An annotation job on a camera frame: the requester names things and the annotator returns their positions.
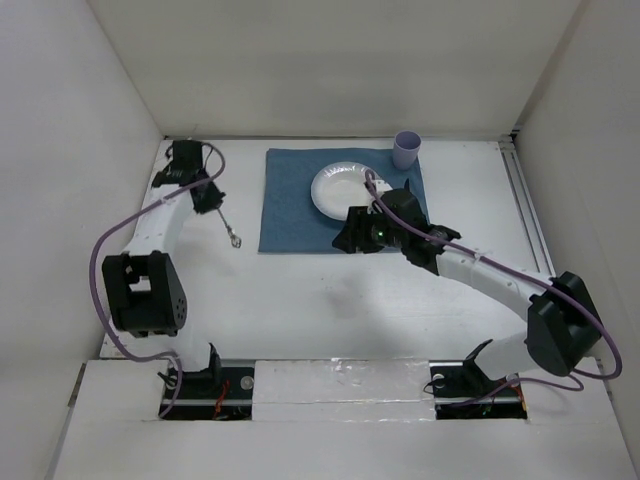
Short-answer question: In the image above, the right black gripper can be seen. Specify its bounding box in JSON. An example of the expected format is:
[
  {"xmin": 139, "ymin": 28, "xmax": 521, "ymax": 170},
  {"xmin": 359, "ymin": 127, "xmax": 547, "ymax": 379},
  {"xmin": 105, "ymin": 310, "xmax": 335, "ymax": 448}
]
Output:
[{"xmin": 332, "ymin": 205, "xmax": 408, "ymax": 253}]

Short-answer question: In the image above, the white blue-rimmed plate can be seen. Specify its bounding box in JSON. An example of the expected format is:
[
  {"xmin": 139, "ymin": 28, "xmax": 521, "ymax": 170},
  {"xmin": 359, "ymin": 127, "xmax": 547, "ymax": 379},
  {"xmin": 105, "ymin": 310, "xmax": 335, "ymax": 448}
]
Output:
[{"xmin": 310, "ymin": 162, "xmax": 385, "ymax": 221}]

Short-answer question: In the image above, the blue cloth napkin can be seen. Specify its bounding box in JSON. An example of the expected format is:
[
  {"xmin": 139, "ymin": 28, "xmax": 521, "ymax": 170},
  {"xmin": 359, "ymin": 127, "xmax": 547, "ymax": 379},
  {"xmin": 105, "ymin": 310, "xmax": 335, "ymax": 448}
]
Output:
[{"xmin": 258, "ymin": 148, "xmax": 428, "ymax": 254}]

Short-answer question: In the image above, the lavender plastic cup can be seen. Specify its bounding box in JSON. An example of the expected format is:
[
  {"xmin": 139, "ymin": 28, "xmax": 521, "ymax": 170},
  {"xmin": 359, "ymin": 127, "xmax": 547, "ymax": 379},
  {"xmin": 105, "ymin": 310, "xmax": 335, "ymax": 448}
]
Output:
[{"xmin": 392, "ymin": 130, "xmax": 422, "ymax": 170}]

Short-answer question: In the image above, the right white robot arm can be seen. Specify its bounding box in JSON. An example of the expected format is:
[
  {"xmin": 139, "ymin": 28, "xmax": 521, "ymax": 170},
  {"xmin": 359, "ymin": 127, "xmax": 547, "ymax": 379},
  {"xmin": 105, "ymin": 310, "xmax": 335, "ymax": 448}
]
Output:
[{"xmin": 332, "ymin": 189, "xmax": 602, "ymax": 394}]

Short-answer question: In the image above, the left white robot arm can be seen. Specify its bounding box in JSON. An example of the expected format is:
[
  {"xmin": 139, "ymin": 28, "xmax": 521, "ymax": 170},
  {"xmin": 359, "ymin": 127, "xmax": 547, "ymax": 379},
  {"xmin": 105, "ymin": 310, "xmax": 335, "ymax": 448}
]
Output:
[{"xmin": 90, "ymin": 139, "xmax": 224, "ymax": 397}]

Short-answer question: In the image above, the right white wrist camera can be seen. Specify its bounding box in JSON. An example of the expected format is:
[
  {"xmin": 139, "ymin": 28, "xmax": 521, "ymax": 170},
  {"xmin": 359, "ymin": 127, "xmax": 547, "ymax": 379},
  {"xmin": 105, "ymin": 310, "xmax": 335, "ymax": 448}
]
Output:
[{"xmin": 373, "ymin": 179, "xmax": 393, "ymax": 196}]

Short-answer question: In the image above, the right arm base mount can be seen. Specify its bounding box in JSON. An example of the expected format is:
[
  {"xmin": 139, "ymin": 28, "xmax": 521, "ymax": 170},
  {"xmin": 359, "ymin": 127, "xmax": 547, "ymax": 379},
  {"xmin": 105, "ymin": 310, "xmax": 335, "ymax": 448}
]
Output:
[{"xmin": 423, "ymin": 340, "xmax": 528, "ymax": 420}]

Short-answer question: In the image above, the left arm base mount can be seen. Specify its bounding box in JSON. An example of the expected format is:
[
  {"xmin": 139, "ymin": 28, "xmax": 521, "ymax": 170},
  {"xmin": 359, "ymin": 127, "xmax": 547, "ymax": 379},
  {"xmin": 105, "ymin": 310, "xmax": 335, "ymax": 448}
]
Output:
[{"xmin": 163, "ymin": 360, "xmax": 256, "ymax": 421}]

